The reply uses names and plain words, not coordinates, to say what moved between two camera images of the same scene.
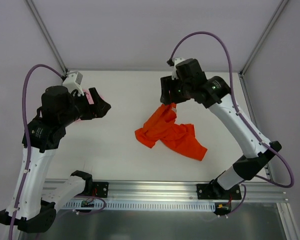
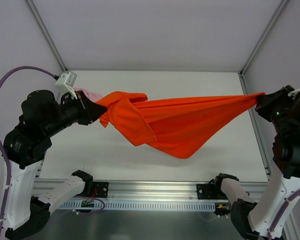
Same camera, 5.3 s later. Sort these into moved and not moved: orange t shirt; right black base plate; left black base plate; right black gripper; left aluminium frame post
Moved: right black gripper; orange t shirt
Not moved: left black base plate; left aluminium frame post; right black base plate
